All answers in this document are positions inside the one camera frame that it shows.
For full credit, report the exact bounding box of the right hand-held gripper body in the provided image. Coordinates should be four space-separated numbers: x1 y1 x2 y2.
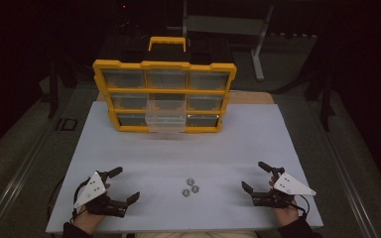
251 172 318 209

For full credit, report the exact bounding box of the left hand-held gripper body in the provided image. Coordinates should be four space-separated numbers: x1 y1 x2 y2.
73 171 129 218

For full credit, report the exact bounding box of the clear plastic drawer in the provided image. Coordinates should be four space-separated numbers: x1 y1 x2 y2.
144 98 188 134

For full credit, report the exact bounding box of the yellow drawer organizer cabinet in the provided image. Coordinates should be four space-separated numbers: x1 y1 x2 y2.
92 33 238 134

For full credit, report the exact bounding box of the person's left hand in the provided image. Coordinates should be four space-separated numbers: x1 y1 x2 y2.
73 205 109 234

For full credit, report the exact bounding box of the person's right hand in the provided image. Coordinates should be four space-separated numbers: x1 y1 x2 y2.
275 201 301 228

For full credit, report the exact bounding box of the wooden board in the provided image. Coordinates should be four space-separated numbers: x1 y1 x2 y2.
96 91 276 105

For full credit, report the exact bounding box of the dark stand leg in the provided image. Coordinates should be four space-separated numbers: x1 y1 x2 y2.
319 73 336 132
47 60 62 120

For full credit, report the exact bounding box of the grey metal stand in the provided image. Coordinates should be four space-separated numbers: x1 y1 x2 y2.
181 0 276 82

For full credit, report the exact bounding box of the black cable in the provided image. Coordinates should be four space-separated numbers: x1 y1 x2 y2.
47 178 82 226
293 194 312 220

